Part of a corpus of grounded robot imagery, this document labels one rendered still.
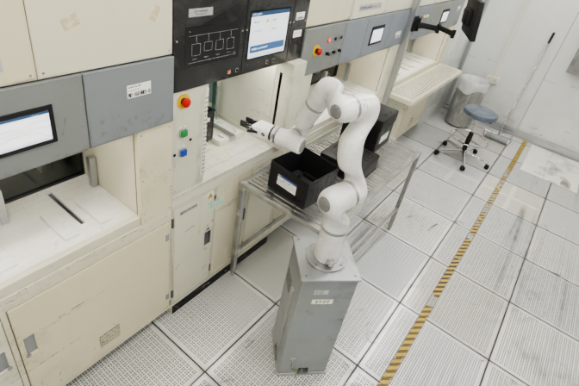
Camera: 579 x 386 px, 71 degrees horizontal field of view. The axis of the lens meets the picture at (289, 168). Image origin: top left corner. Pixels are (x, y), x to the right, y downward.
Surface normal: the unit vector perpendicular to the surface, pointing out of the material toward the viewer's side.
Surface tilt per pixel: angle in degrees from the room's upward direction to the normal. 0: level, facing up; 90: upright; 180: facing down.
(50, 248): 0
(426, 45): 90
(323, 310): 90
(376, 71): 90
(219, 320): 0
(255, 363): 0
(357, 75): 90
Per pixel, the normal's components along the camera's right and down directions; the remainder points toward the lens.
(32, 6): 0.79, 0.44
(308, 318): 0.14, 0.56
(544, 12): -0.59, 0.36
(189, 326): 0.16, -0.82
